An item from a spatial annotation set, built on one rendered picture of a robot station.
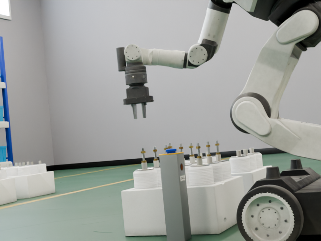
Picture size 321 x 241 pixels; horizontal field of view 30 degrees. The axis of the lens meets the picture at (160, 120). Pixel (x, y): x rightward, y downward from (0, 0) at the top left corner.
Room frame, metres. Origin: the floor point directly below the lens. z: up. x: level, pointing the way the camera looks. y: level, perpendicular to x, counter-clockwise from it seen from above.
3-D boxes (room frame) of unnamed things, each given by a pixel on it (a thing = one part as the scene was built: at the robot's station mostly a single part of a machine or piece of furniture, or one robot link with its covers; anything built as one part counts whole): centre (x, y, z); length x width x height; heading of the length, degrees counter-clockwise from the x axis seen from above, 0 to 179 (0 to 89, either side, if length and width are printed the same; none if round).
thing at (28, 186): (4.96, 1.19, 0.09); 0.39 x 0.39 x 0.18; 68
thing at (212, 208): (2.47, -0.07, 0.09); 0.39 x 0.39 x 0.18; 67
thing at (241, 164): (2.82, -0.35, 0.16); 0.10 x 0.10 x 0.18
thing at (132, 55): (2.40, 0.10, 0.70); 0.11 x 0.11 x 0.11; 87
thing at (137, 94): (2.41, 0.08, 0.58); 0.13 x 0.10 x 0.12; 75
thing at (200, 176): (2.32, -0.14, 0.16); 0.10 x 0.10 x 0.18
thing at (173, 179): (2.17, -0.03, 0.16); 0.07 x 0.07 x 0.31; 67
